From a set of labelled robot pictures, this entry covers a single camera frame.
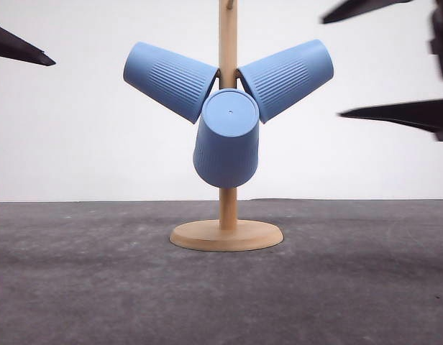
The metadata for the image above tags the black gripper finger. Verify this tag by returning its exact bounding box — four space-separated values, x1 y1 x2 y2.
0 27 56 66

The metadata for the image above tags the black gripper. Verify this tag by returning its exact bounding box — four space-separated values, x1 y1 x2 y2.
320 0 443 142

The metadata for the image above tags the blue ribbed cup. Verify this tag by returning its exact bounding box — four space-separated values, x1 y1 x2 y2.
238 40 334 123
123 42 219 124
193 88 260 189

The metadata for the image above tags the blue ribbed cup front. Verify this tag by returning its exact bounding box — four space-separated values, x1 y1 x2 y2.
193 88 260 189

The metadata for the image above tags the wooden cup tree stand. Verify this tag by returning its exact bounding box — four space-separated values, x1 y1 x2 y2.
170 0 283 252

